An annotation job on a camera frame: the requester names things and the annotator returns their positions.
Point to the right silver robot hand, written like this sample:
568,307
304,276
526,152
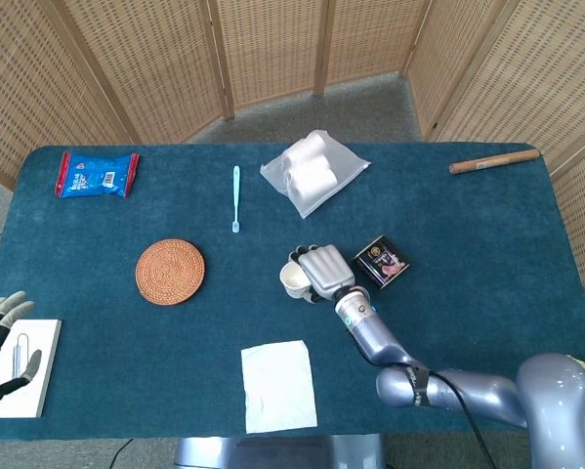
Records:
326,268

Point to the white paper cup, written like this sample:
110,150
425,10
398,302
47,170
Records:
292,278

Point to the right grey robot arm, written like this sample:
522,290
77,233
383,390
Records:
370,337

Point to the round woven rattan coaster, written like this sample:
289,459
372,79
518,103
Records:
170,271

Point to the white flat product box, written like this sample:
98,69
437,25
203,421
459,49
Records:
38,361

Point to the black luncheon meat tin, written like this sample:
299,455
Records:
382,264

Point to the frosted zip bag white rolls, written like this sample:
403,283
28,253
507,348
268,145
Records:
311,176

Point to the light blue toothbrush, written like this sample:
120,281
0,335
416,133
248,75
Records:
236,195

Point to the white paper napkin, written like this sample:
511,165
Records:
278,386

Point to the blue tablecloth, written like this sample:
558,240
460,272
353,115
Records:
126,352

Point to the grey robot torso base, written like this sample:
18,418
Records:
272,454

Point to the wooden rolling pin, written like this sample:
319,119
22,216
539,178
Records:
494,161

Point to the blue red snack packet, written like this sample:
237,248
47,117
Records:
96,176

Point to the wicker folding screen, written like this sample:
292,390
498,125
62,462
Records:
150,63

